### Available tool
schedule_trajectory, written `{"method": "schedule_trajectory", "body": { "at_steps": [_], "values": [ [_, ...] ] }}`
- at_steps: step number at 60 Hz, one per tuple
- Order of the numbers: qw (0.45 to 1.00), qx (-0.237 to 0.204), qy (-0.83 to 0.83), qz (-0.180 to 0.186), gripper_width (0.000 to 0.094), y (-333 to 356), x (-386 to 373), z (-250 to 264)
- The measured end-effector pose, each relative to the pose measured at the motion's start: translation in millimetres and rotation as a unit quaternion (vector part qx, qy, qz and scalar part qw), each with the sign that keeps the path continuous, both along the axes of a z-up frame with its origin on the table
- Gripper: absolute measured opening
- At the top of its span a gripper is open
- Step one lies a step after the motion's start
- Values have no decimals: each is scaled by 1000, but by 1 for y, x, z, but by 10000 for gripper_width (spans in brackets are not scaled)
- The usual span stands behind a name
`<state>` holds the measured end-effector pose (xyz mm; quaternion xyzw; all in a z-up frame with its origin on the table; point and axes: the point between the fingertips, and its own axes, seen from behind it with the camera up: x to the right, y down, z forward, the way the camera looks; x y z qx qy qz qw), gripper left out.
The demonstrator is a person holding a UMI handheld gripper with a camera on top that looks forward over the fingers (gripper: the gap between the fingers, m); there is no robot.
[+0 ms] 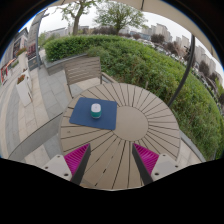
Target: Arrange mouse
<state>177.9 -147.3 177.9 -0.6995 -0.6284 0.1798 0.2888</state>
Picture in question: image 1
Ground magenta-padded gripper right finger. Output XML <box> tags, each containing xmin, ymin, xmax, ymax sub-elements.
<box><xmin>131</xmin><ymin>142</ymin><xmax>183</xmax><ymax>186</ymax></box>

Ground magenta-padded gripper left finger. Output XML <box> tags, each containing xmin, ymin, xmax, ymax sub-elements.
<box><xmin>41</xmin><ymin>143</ymin><xmax>92</xmax><ymax>186</ymax></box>

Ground white and teal computer mouse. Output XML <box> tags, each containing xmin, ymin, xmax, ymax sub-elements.
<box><xmin>90</xmin><ymin>102</ymin><xmax>102</xmax><ymax>120</ymax></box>

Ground blue rectangular mouse pad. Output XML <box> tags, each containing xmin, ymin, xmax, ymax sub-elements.
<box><xmin>68</xmin><ymin>96</ymin><xmax>118</xmax><ymax>131</ymax></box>

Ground white planter with orange flowers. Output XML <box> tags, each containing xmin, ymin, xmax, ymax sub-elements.
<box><xmin>15</xmin><ymin>73</ymin><xmax>34</xmax><ymax>108</ymax></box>

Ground green trimmed hedge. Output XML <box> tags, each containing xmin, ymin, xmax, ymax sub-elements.
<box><xmin>44</xmin><ymin>34</ymin><xmax>224</xmax><ymax>161</ymax></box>

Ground brown slatted outdoor chair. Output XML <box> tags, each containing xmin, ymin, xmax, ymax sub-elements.
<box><xmin>63</xmin><ymin>55</ymin><xmax>118</xmax><ymax>99</ymax></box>

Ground dark curved umbrella pole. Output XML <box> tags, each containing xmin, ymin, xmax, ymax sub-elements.
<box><xmin>166</xmin><ymin>34</ymin><xmax>196</xmax><ymax>108</ymax></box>

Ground white planter with pink flowers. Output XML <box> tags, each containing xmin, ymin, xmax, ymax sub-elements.
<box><xmin>14</xmin><ymin>48</ymin><xmax>30</xmax><ymax>73</ymax></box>

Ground grey storefront building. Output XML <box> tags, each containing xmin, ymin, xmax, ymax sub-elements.
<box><xmin>0</xmin><ymin>28</ymin><xmax>29</xmax><ymax>88</ymax></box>

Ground distant apartment buildings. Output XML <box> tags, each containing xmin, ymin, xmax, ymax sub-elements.
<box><xmin>149</xmin><ymin>23</ymin><xmax>224</xmax><ymax>88</ymax></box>

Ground tree with bare trunk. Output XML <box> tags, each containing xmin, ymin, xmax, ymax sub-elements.
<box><xmin>56</xmin><ymin>0</ymin><xmax>101</xmax><ymax>37</ymax></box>

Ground round leafy tree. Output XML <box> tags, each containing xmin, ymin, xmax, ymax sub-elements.
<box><xmin>94</xmin><ymin>1</ymin><xmax>148</xmax><ymax>36</ymax></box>

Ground grey banner sign post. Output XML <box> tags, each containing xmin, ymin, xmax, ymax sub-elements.
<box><xmin>26</xmin><ymin>9</ymin><xmax>49</xmax><ymax>71</ymax></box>

